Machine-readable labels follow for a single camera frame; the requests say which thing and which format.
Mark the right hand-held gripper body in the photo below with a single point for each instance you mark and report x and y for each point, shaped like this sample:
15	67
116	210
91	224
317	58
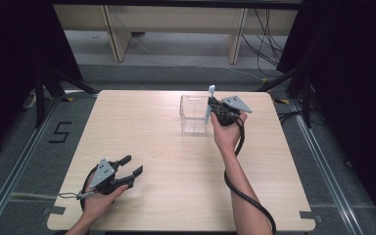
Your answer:
230	111

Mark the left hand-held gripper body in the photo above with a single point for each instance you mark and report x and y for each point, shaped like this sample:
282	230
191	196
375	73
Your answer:
103	174

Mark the light blue toothbrush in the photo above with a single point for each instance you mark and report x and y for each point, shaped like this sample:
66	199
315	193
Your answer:
209	104

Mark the clear plastic container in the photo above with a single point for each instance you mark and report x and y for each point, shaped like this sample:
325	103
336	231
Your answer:
192	112

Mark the person's right hand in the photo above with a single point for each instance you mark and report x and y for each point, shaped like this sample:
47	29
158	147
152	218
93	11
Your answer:
226	135

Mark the person's left hand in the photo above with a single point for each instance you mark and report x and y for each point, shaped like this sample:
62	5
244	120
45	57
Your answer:
101	204

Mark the grey tape piece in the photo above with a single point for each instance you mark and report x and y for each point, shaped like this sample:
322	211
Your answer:
57	210
306	215

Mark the black metal stand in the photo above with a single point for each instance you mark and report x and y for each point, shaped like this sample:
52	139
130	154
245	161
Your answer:
306	98
39	98

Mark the beige wooden desk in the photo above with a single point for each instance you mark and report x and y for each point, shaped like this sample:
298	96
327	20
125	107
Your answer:
176	19

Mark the metal floor rail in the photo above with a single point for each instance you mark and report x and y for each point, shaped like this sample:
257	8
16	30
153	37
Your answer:
326	166
16	166

